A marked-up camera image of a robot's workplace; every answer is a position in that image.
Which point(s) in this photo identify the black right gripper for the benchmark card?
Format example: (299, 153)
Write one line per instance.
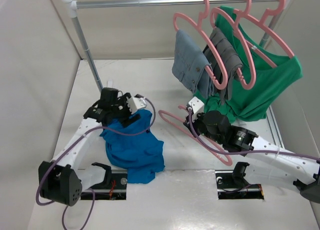
(199, 116)

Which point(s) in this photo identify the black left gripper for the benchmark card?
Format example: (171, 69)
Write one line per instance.
(127, 120)

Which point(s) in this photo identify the blue t shirt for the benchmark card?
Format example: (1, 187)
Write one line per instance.
(140, 155)

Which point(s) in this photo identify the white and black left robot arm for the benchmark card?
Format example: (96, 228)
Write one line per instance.
(61, 180)

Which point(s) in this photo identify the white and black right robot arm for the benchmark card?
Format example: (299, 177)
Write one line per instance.
(271, 165)

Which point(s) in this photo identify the green t shirt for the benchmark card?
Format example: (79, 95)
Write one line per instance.
(251, 105)

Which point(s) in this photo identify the pink hanger with green shirt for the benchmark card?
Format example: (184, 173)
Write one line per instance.
(266, 23)

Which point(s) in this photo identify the folded blue denim garment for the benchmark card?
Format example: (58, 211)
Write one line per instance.
(189, 65)

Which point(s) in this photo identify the folded grey garment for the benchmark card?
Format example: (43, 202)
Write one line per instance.
(230, 60)

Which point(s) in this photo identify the metal clothes rack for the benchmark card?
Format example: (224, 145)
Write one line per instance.
(72, 6)

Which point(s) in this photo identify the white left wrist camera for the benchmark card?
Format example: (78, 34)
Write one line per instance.
(136, 103)

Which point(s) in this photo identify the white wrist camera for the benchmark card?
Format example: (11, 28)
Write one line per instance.
(136, 103)
(196, 105)

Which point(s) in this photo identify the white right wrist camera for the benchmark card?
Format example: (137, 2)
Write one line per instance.
(196, 105)

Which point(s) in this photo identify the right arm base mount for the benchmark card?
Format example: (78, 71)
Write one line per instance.
(231, 184)

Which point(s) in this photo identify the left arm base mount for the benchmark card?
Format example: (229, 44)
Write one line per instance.
(115, 190)

